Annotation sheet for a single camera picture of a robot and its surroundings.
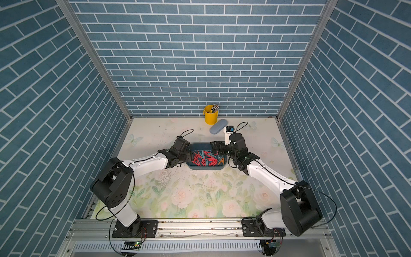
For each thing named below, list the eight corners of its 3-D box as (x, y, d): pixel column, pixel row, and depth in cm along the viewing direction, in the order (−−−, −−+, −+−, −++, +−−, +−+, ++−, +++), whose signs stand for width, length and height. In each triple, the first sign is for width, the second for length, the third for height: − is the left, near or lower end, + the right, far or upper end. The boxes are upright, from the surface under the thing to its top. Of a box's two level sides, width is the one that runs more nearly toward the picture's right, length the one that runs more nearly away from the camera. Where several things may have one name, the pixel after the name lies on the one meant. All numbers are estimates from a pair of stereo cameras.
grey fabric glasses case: (208, 131, 114) (208, 129, 112) (221, 119, 123) (221, 117, 121) (216, 136, 112) (216, 134, 110) (228, 123, 120) (229, 120, 118)
